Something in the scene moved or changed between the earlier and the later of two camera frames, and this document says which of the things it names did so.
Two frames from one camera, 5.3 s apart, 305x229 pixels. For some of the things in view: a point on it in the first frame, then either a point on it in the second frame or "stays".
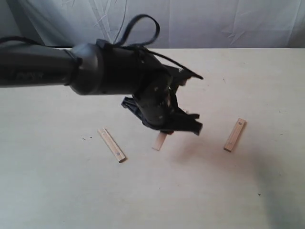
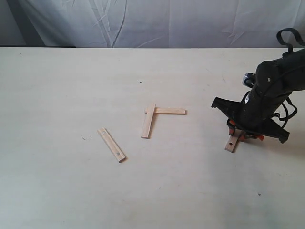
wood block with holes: x=119 y=156 stays
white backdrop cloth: x=183 y=24 stays
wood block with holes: x=235 y=134 stays
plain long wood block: x=159 y=141 -> x=150 y=110
